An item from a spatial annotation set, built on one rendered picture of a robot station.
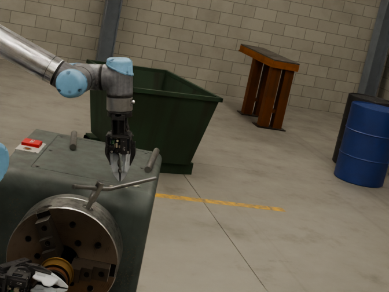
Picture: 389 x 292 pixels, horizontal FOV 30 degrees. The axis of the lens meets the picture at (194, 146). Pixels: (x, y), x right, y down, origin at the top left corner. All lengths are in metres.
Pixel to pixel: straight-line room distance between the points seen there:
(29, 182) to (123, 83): 0.42
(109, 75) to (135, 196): 0.38
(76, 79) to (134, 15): 10.23
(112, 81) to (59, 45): 10.02
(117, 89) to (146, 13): 10.13
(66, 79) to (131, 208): 0.46
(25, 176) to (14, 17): 9.85
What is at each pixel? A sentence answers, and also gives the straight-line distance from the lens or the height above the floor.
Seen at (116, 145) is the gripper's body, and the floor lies 1.40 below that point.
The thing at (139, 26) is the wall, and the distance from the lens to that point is 12.16.
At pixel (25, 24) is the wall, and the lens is 12.00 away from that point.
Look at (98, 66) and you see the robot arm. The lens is 2.06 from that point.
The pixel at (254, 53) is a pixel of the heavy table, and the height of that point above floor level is 0.96.
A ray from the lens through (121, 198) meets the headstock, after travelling 2.16.
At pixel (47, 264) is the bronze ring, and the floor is 1.11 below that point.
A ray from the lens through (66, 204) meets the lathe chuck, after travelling 2.04.
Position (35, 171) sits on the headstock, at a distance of 2.23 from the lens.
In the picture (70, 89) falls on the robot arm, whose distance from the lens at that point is 1.92.
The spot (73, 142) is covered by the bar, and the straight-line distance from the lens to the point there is 2.53.
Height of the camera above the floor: 1.92
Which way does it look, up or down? 13 degrees down
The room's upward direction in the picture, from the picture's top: 12 degrees clockwise
